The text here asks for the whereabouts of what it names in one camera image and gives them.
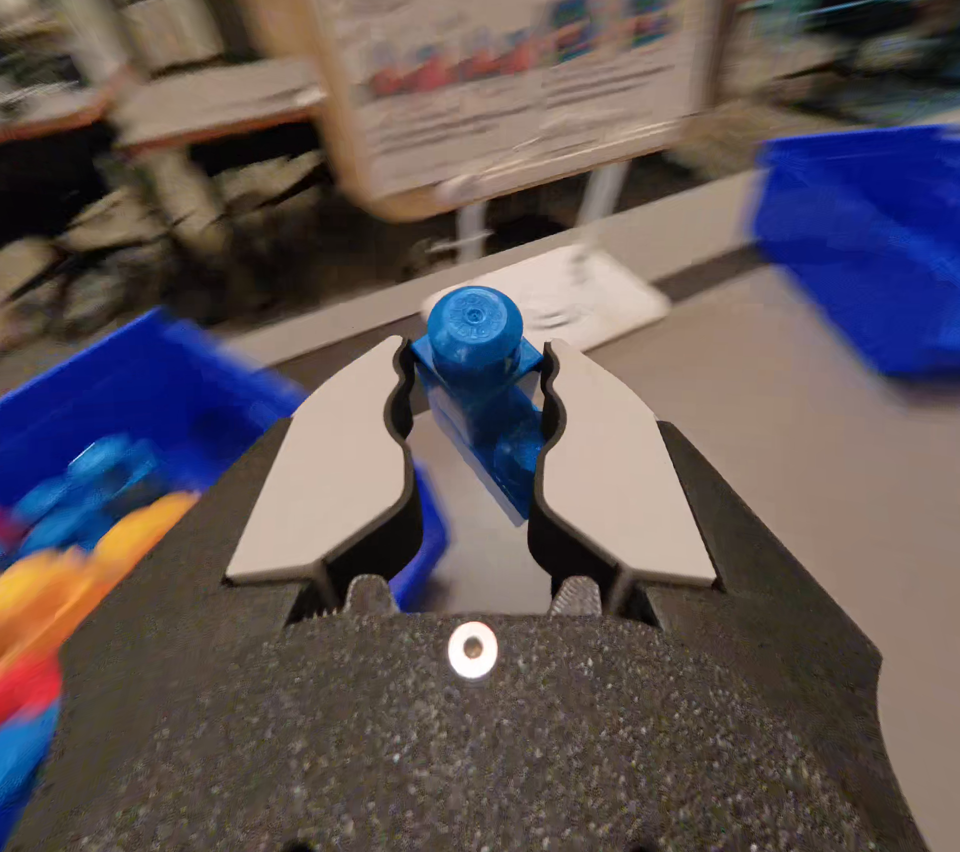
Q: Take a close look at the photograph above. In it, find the blue one-stud mega block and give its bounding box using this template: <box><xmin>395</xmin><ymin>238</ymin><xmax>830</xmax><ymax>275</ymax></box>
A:
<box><xmin>411</xmin><ymin>284</ymin><xmax>546</xmax><ymax>418</ymax></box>

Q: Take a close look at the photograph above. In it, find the printed instruction sheet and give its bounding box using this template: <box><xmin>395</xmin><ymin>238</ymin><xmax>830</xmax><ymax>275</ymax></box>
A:
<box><xmin>311</xmin><ymin>0</ymin><xmax>702</xmax><ymax>197</ymax></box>

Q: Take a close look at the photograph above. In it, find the blue storage bin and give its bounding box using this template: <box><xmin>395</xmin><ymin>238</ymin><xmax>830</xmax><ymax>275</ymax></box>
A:
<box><xmin>748</xmin><ymin>123</ymin><xmax>960</xmax><ymax>379</ymax></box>
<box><xmin>0</xmin><ymin>307</ymin><xmax>451</xmax><ymax>838</ymax></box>

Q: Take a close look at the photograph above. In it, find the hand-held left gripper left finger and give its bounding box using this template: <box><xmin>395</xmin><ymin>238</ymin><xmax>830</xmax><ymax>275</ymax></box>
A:
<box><xmin>225</xmin><ymin>335</ymin><xmax>425</xmax><ymax>606</ymax></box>

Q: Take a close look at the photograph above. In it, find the pile of mega blocks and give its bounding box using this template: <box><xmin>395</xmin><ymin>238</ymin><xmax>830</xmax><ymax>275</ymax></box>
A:
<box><xmin>0</xmin><ymin>434</ymin><xmax>202</xmax><ymax>819</ymax></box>

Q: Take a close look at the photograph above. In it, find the wood-top office desk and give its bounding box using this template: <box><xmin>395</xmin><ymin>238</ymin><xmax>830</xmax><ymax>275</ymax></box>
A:
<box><xmin>116</xmin><ymin>56</ymin><xmax>330</xmax><ymax>156</ymax></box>
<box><xmin>0</xmin><ymin>83</ymin><xmax>125</xmax><ymax>144</ymax></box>

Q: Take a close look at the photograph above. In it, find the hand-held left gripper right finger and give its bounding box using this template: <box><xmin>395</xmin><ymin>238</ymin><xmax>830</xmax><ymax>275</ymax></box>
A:
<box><xmin>527</xmin><ymin>339</ymin><xmax>717</xmax><ymax>613</ymax></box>

